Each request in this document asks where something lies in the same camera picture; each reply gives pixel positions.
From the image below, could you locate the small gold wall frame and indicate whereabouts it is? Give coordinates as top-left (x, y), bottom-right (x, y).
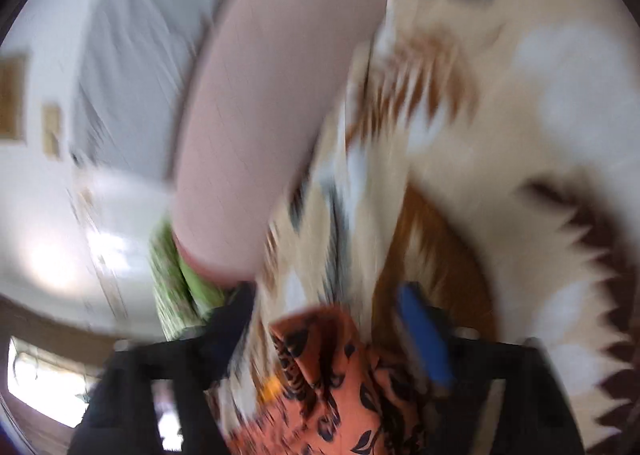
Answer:
top-left (42, 103), bottom-right (62, 160)

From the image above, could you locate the orange black floral garment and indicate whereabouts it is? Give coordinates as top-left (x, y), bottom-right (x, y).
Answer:
top-left (227, 305), bottom-right (427, 454)

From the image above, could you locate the grey pillow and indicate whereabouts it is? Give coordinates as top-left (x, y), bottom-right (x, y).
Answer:
top-left (70, 0), bottom-right (224, 182)

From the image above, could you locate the large gold wall frame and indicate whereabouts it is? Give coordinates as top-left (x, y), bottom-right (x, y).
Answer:
top-left (0, 53), bottom-right (28, 141)

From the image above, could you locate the window with frame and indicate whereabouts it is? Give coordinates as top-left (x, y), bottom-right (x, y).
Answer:
top-left (1, 334), bottom-right (115, 429)

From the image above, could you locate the beige leaf print blanket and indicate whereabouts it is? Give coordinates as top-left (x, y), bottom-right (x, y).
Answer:
top-left (204, 0), bottom-right (640, 455)

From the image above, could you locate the green checkered pillow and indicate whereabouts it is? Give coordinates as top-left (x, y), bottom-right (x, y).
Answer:
top-left (149, 219), bottom-right (233, 340)

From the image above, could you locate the pink bolster pillow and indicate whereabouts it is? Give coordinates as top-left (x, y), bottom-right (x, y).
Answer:
top-left (171, 0), bottom-right (386, 287)

